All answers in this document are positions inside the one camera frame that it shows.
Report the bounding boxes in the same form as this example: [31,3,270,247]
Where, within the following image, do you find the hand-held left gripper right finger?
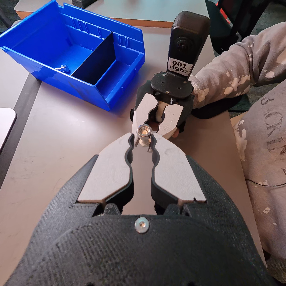
[151,133,206,209]

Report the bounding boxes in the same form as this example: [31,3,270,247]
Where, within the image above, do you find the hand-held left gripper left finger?
[78,132,134,207]

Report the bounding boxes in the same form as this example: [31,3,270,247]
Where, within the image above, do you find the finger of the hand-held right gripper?
[132,93,159,144]
[156,104,184,138]

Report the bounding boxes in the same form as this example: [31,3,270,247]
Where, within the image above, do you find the silver hex nut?
[136,125,153,138]

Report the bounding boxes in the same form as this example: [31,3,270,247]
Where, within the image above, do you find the blue plastic bin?
[0,0,146,111]

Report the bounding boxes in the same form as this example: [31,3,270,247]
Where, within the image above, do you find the grey table with wooden edge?
[14,0,211,29]

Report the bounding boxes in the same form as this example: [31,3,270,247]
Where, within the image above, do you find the black mesh office chair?
[204,0,268,54]

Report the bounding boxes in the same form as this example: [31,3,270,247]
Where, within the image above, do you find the black bin divider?
[71,32,116,86]

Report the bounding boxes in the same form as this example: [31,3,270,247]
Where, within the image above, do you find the black flat case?
[73,0,98,9]

